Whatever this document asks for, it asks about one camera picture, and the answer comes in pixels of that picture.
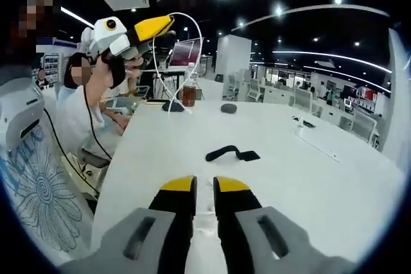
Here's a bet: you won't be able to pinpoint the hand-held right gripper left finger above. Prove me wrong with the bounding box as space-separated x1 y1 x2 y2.
101 175 198 274

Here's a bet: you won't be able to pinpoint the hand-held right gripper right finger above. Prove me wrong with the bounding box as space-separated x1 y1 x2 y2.
212 175 322 274

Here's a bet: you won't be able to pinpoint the white wired earphones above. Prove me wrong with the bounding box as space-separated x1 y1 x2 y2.
152 12 205 116

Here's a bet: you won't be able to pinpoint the black Velcro strap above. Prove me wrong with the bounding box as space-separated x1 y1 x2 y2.
205 144 261 163

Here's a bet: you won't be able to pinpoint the white desktop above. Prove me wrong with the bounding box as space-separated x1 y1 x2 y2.
91 99 407 274

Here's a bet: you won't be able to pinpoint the person's left hand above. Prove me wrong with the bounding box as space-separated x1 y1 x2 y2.
100 51 127 90

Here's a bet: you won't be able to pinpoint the computer monitor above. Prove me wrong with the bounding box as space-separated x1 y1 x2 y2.
169 39 202 67

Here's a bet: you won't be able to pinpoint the tea bottle with white cap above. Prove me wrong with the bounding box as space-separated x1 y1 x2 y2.
182 61 199 107

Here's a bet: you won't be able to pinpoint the grey stool seat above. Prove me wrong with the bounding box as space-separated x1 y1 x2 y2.
76 146 112 169

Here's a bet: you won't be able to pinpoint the grey round pebble-shaped object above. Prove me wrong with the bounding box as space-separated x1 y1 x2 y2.
220 103 239 115

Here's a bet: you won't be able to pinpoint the white chest-worn device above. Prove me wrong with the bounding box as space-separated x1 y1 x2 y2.
0 86 46 155

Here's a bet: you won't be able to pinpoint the white office chair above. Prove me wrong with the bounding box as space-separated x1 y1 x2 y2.
351 112 379 142
247 78 263 101
293 87 314 108

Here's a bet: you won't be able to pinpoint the white shirt with blue print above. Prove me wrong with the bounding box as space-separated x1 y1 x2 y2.
0 119 96 259

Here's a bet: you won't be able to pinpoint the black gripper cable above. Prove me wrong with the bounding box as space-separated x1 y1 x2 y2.
82 85 112 160

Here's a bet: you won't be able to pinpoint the black device cable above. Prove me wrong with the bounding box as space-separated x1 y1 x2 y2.
43 107 99 193

